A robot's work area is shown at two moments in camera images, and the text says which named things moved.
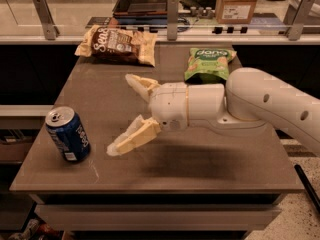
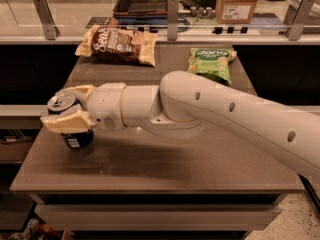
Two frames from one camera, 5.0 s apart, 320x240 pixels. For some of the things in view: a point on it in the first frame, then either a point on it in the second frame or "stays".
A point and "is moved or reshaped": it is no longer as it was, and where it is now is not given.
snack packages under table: [36, 230] stays
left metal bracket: [51, 31] stays
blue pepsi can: [68, 132] is moved or reshaped
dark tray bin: [142, 6] stays
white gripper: [169, 105] → [106, 104]
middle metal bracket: [172, 17] stays
